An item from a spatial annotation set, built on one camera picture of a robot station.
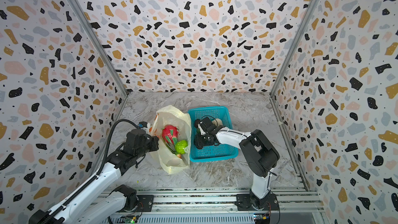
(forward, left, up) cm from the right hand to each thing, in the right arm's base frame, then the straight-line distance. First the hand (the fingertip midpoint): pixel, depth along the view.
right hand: (195, 139), depth 91 cm
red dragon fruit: (+2, +15, +3) cm, 15 cm away
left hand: (-4, +18, +11) cm, 21 cm away
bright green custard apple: (-7, +7, +6) cm, 12 cm away
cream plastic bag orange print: (-2, +11, +26) cm, 28 cm away
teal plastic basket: (-6, -10, -4) cm, 12 cm away
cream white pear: (+12, -13, +1) cm, 18 cm away
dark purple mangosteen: (0, -2, +18) cm, 18 cm away
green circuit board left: (-39, +27, -4) cm, 47 cm away
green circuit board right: (-36, -33, -5) cm, 49 cm away
